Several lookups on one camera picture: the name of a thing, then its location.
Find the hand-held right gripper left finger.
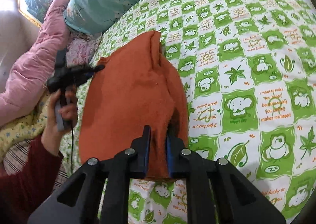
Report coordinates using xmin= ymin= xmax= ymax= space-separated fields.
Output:
xmin=27 ymin=125 xmax=151 ymax=224

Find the orange knit sweater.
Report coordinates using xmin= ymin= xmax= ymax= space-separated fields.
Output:
xmin=79 ymin=30 xmax=189 ymax=181

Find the black cable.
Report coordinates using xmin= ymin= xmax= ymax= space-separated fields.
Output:
xmin=69 ymin=120 xmax=74 ymax=172

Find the person's left hand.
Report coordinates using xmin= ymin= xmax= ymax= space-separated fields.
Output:
xmin=41 ymin=88 xmax=79 ymax=157

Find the green printed bed sheet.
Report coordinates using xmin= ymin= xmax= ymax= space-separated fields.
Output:
xmin=59 ymin=0 xmax=316 ymax=224

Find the lilac floral ruffled cloth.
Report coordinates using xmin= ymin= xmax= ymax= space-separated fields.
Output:
xmin=67 ymin=33 xmax=103 ymax=67

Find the pink quilted comforter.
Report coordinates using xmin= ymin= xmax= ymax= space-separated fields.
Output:
xmin=0 ymin=0 xmax=72 ymax=126

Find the plaid cloth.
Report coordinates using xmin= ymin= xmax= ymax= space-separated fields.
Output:
xmin=4 ymin=140 xmax=72 ymax=190

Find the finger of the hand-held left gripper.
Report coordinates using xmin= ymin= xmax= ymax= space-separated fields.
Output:
xmin=84 ymin=64 xmax=105 ymax=78

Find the person's left forearm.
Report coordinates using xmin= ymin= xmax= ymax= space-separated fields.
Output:
xmin=0 ymin=135 xmax=63 ymax=224

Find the yellow printed cloth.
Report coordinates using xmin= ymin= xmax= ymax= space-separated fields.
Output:
xmin=0 ymin=93 xmax=65 ymax=163

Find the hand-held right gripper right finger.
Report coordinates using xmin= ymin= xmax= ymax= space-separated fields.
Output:
xmin=166 ymin=133 xmax=287 ymax=224

